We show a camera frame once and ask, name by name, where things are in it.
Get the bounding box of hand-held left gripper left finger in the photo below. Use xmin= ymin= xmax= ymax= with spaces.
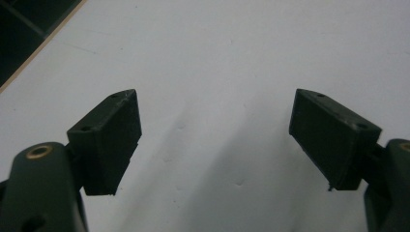
xmin=66 ymin=89 xmax=143 ymax=196

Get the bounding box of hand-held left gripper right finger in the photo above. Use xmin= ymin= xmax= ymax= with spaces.
xmin=288 ymin=88 xmax=383 ymax=191

